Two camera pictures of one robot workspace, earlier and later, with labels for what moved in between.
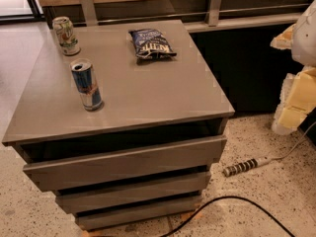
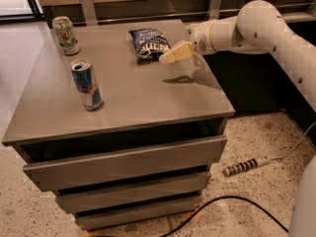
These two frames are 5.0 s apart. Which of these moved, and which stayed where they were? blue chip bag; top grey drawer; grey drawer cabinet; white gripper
Moved: white gripper
Stayed: blue chip bag; grey drawer cabinet; top grey drawer
